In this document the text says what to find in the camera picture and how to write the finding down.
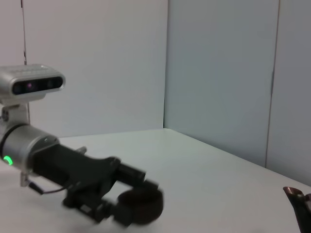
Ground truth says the silver camera mount bracket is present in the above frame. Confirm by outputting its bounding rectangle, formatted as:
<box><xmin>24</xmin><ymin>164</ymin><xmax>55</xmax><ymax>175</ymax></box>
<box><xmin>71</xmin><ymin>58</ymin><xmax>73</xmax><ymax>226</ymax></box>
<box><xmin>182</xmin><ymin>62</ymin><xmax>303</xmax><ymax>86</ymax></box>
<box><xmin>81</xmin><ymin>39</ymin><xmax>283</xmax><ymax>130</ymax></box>
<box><xmin>0</xmin><ymin>98</ymin><xmax>31</xmax><ymax>135</ymax></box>

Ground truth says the black round teapot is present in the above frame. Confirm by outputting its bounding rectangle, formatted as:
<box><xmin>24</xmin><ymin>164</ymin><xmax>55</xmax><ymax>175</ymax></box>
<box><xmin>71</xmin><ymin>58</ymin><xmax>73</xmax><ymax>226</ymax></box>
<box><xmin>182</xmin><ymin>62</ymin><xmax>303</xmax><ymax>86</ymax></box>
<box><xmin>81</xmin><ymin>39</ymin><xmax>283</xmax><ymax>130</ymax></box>
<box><xmin>283</xmin><ymin>186</ymin><xmax>311</xmax><ymax>233</ymax></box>

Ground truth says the small dark teacup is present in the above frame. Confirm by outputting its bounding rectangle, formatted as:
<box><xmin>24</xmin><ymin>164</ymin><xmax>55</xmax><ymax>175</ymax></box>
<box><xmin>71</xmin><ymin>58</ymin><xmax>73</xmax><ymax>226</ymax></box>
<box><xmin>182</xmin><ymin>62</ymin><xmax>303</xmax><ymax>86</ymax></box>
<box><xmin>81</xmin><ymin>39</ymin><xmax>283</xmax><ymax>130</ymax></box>
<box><xmin>116</xmin><ymin>188</ymin><xmax>165</xmax><ymax>225</ymax></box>

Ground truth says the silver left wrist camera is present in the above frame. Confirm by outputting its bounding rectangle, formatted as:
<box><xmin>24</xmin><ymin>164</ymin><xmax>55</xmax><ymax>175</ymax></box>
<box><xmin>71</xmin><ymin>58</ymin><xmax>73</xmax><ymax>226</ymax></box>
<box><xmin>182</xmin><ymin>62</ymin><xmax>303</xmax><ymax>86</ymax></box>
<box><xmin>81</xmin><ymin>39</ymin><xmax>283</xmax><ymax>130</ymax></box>
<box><xmin>0</xmin><ymin>64</ymin><xmax>66</xmax><ymax>100</ymax></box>

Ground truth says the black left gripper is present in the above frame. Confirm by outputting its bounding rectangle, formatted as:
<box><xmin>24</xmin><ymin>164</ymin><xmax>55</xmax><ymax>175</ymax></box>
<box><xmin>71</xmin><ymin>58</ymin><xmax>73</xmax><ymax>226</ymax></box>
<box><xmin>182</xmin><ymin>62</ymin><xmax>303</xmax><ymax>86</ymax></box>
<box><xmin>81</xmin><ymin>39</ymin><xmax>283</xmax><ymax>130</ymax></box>
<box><xmin>31</xmin><ymin>143</ymin><xmax>160</xmax><ymax>228</ymax></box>

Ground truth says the left gripper cable with plug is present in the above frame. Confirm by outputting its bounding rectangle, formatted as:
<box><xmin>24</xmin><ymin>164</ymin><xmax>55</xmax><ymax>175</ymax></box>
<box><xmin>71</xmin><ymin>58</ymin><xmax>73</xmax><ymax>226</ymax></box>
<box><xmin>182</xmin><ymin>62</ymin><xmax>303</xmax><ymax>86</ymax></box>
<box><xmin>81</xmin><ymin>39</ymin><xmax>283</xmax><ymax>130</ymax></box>
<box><xmin>20</xmin><ymin>172</ymin><xmax>72</xmax><ymax>195</ymax></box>

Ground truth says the thin black wall cable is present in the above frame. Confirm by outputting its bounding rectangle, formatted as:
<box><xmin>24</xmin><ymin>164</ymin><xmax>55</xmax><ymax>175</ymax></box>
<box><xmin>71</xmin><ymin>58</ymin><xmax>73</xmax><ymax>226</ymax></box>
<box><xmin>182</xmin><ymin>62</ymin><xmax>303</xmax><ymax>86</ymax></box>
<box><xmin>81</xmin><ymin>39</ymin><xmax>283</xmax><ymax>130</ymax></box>
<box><xmin>20</xmin><ymin>0</ymin><xmax>27</xmax><ymax>66</ymax></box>

